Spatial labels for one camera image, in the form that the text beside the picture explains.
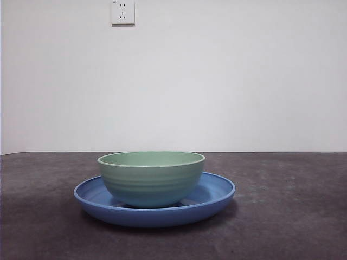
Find white wall socket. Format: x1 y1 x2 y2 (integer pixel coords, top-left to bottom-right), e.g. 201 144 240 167
111 0 136 27

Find green ribbed bowl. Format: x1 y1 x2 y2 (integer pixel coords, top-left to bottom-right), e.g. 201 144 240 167
97 151 205 209

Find blue round plate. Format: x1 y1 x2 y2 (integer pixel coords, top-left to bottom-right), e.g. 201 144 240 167
73 171 236 228

